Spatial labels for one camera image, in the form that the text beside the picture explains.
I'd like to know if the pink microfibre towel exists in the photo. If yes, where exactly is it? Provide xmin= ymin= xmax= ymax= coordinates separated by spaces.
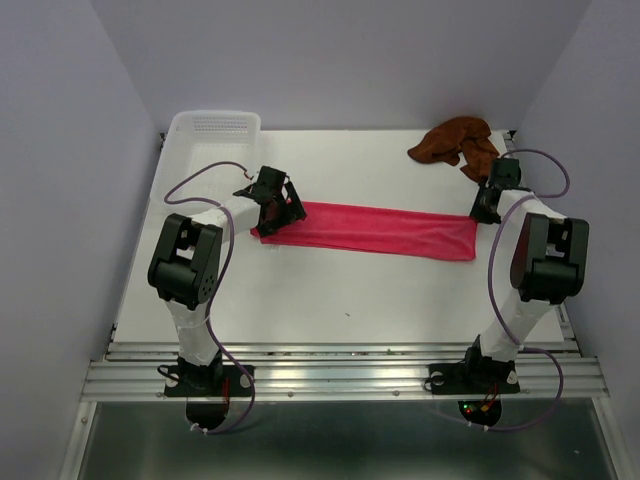
xmin=260 ymin=202 xmax=477 ymax=262

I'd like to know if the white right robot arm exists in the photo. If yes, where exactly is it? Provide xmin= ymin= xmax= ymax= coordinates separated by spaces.
xmin=460 ymin=153 xmax=590 ymax=390

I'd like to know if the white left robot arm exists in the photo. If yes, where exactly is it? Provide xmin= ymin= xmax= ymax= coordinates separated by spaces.
xmin=147 ymin=161 xmax=307 ymax=394

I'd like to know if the brown microfibre towel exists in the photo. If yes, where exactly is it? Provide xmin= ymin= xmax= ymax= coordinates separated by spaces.
xmin=407 ymin=116 xmax=499 ymax=183

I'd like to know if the white plastic basket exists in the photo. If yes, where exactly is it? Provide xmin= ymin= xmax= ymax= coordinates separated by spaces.
xmin=150 ymin=110 xmax=261 ymax=209

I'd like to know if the aluminium table edge rail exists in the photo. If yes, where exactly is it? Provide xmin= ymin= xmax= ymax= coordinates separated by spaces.
xmin=502 ymin=130 xmax=575 ymax=345

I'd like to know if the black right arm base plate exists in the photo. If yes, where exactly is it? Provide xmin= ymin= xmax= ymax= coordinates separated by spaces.
xmin=427 ymin=361 xmax=520 ymax=396

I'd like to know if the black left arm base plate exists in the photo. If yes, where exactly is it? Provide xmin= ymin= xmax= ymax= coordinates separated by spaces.
xmin=157 ymin=363 xmax=251 ymax=398

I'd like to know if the aluminium front mounting rail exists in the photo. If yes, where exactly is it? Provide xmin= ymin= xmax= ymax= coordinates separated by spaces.
xmin=81 ymin=340 xmax=609 ymax=402

